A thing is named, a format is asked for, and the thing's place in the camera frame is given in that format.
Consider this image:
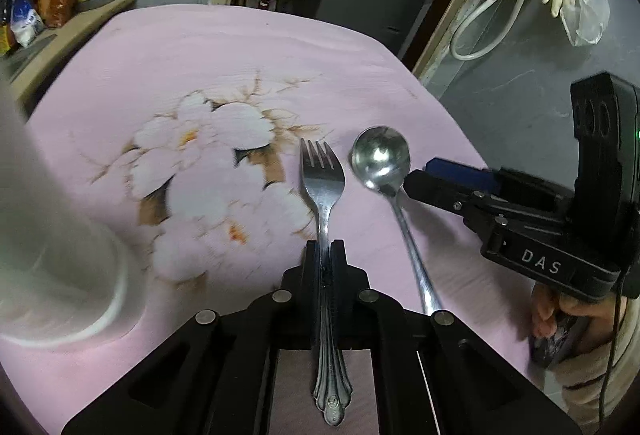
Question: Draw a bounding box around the white plastic cup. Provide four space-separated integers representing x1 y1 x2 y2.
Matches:
0 75 132 352

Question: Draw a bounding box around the pink floral tablecloth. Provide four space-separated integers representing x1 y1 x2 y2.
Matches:
0 4 538 435

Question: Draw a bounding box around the clear plastic bag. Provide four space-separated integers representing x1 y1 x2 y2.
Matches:
559 0 614 48

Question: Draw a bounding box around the metal fork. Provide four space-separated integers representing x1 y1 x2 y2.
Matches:
299 138 353 427

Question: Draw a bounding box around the person's right forearm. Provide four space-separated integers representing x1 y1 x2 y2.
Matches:
549 300 640 435

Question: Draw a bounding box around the black cable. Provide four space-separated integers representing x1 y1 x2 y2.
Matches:
597 265 627 432

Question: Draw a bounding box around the white hose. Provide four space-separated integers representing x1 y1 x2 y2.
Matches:
448 0 547 62

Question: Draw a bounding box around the grey cabinet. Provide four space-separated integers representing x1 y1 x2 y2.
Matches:
294 0 429 62

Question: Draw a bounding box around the white and blue bag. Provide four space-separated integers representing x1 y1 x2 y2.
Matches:
9 0 47 48

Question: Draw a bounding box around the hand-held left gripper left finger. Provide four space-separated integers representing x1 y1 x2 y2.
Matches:
60 240 321 435

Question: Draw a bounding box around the person's right hand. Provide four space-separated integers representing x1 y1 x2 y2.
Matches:
529 282 623 346

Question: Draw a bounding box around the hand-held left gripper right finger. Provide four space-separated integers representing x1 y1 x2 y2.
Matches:
329 239 585 435

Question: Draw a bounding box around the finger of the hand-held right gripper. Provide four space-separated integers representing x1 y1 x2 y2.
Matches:
425 157 572 216
403 169 507 237

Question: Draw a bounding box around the metal spoon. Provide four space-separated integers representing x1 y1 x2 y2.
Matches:
351 127 446 316

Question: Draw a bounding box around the dark trimmed door frame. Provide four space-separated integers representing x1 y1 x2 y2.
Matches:
409 0 517 86

